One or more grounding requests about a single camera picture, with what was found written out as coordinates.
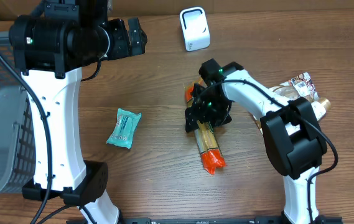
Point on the beige bread snack pouch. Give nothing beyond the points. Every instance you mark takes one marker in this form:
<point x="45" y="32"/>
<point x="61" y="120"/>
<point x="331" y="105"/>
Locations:
<point x="296" y="87"/>

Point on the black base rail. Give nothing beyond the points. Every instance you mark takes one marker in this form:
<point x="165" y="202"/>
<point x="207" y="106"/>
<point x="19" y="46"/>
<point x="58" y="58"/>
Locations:
<point x="258" y="220"/>

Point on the white barcode scanner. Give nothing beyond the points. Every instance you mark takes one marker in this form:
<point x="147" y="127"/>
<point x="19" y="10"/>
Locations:
<point x="194" y="28"/>

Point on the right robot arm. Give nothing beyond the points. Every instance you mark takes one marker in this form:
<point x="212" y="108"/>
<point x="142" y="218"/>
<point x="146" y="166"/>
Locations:
<point x="295" y="144"/>

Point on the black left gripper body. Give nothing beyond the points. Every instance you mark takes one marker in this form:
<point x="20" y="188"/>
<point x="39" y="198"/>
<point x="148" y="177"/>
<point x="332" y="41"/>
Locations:
<point x="118" y="48"/>

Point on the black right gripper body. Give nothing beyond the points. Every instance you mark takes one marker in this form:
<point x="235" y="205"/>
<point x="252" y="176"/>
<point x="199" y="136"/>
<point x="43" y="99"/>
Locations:
<point x="219" y="108"/>

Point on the white cream tube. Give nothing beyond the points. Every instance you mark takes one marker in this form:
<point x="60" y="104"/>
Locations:
<point x="320" y="107"/>

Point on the orange spaghetti packet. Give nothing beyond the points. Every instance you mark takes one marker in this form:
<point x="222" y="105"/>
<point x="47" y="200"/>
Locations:
<point x="209" y="150"/>

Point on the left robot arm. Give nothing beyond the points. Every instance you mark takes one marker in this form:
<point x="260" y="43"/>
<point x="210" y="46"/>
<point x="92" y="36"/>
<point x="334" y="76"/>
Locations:
<point x="50" y="52"/>

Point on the teal wet wipes pack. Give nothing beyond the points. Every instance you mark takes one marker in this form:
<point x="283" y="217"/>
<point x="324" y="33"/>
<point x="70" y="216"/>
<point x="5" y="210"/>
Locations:
<point x="124" y="130"/>

